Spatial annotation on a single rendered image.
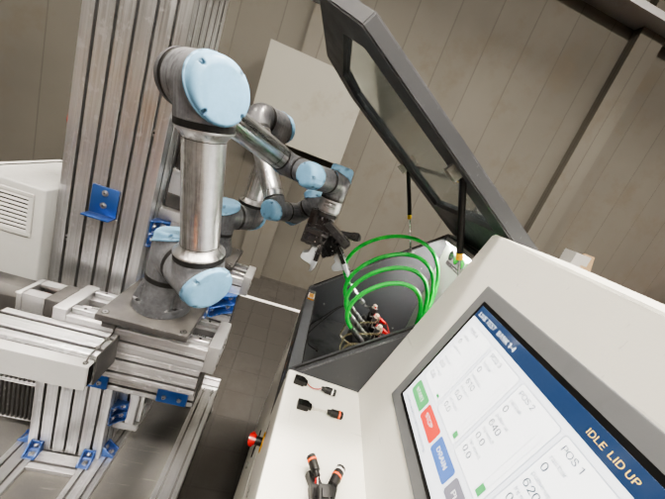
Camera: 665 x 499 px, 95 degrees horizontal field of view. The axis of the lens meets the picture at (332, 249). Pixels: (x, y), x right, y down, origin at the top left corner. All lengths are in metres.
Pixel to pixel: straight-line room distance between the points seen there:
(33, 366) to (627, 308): 1.12
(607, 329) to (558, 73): 4.08
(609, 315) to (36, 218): 1.28
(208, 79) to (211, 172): 0.17
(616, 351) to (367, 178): 3.25
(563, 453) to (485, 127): 3.73
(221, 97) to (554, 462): 0.72
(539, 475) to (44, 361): 0.96
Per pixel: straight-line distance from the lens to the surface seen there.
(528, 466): 0.54
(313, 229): 0.99
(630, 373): 0.52
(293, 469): 0.77
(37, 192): 1.16
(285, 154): 0.95
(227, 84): 0.64
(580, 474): 0.51
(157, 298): 0.93
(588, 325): 0.58
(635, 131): 5.19
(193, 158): 0.67
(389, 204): 3.70
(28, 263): 1.25
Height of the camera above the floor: 1.58
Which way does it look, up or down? 15 degrees down
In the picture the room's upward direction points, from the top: 21 degrees clockwise
